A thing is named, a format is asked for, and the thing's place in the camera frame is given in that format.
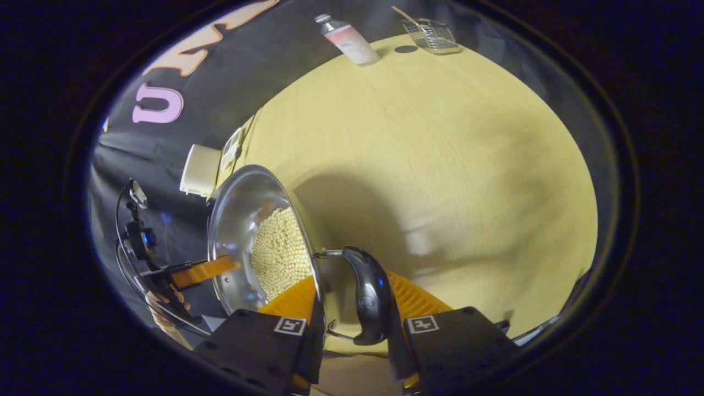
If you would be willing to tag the white toaster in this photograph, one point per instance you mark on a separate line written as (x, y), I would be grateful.
(201, 170)

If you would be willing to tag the white divided dish of beans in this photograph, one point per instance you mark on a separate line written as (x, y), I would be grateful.
(232, 148)

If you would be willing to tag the black round cap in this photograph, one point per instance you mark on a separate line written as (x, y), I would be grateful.
(406, 49)

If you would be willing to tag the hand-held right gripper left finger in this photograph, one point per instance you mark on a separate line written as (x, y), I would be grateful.
(313, 352)

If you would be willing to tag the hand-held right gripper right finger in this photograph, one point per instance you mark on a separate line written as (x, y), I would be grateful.
(401, 352)

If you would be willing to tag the plastic bottle with pink label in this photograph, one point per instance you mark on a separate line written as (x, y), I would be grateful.
(352, 44)

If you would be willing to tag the wooden stick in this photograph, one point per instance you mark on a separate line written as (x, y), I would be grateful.
(404, 15)

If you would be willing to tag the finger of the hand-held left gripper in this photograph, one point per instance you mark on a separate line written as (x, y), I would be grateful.
(203, 270)

